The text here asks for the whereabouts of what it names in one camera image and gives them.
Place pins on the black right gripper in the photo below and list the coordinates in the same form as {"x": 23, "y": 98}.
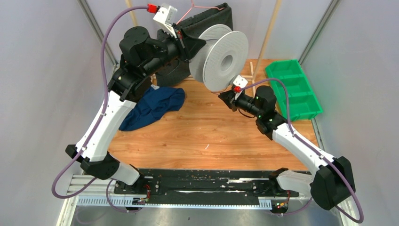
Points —
{"x": 228, "y": 98}

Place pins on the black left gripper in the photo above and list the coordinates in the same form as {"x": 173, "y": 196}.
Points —
{"x": 188, "y": 47}

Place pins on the grey plastic cable spool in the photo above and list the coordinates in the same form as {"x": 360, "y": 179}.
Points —
{"x": 221, "y": 59}

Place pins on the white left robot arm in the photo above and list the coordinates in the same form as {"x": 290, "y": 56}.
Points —
{"x": 141, "y": 57}

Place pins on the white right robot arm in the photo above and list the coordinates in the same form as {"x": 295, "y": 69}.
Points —
{"x": 330, "y": 180}

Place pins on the dark grey dotted cloth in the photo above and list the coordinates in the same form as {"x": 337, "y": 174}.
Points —
{"x": 194, "y": 26}

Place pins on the blue crumpled cloth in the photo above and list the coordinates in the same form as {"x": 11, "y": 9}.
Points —
{"x": 156, "y": 102}

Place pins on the green plastic bin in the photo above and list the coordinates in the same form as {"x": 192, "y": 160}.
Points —
{"x": 303, "y": 103}
{"x": 280, "y": 69}

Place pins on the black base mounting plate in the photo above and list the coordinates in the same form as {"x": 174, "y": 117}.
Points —
{"x": 203, "y": 187}

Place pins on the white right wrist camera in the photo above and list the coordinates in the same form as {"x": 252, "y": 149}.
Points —
{"x": 239, "y": 83}

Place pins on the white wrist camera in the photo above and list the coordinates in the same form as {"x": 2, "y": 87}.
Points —
{"x": 239, "y": 83}
{"x": 165, "y": 18}

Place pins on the wooden clothes rack frame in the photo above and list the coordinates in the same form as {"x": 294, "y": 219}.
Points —
{"x": 255, "y": 18}

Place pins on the pink wire hanger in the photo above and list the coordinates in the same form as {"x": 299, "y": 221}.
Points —
{"x": 194, "y": 7}

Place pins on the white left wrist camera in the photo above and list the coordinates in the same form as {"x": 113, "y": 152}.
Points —
{"x": 165, "y": 18}

